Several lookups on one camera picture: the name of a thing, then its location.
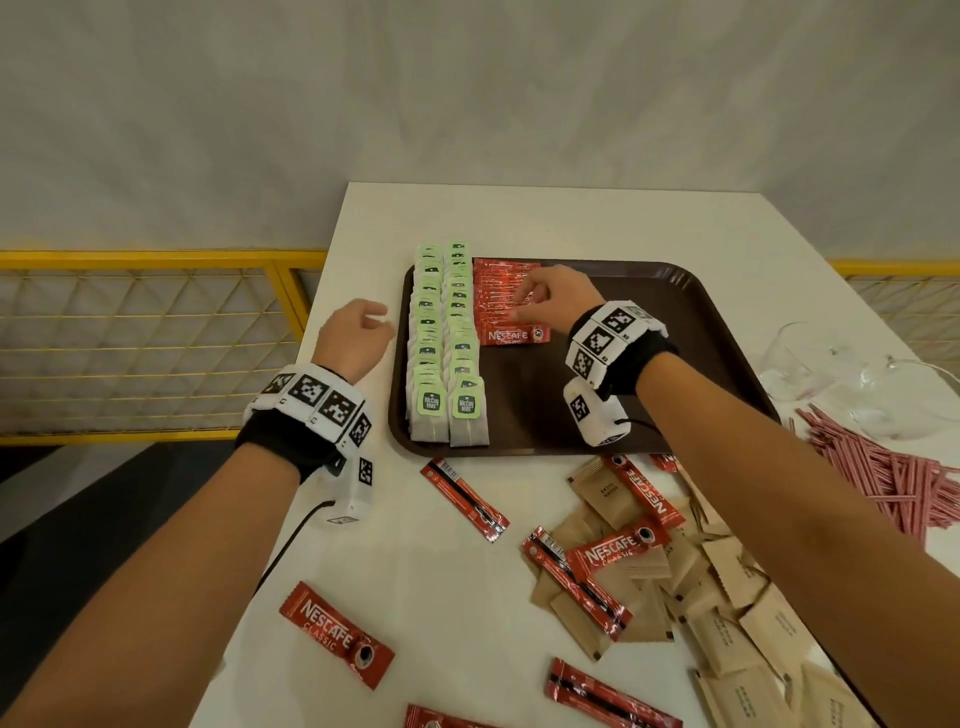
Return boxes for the person's left hand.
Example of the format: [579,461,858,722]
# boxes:
[311,298,397,388]

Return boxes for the person's right hand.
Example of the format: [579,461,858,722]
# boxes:
[509,263,607,337]

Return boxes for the row of red Nescafe sachets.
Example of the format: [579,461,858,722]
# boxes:
[472,258,551,348]

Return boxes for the neat rows of tea bags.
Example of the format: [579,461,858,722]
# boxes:
[404,241,491,449]

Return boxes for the brown plastic tray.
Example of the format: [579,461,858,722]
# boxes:
[387,260,781,459]

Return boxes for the clear glass cups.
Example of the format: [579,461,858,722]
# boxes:
[757,322,960,442]

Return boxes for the pile of red Nescafe sachets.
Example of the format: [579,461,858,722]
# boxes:
[278,452,688,728]

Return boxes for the pile of pink stirrer sticks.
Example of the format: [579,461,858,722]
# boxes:
[787,404,960,549]

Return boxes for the pile of brown sugar packets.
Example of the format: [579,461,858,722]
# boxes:
[528,457,879,728]

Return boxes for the person's right forearm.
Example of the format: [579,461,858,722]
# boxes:
[635,352,960,728]

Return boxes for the person's left forearm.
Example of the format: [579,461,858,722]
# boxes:
[0,443,301,728]

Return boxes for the right wristband with marker tiles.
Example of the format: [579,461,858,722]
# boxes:
[564,299,680,399]

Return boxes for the wristband with marker tiles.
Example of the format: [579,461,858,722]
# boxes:
[564,299,680,399]
[234,363,374,485]

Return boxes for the left wristband with marker tiles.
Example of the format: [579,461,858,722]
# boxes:
[234,363,374,485]

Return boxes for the marker cube on right wrist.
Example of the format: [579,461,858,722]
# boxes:
[562,376,633,449]

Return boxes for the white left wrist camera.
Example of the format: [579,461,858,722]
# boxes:
[322,453,376,526]

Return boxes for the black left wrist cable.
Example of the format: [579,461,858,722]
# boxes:
[254,500,337,594]

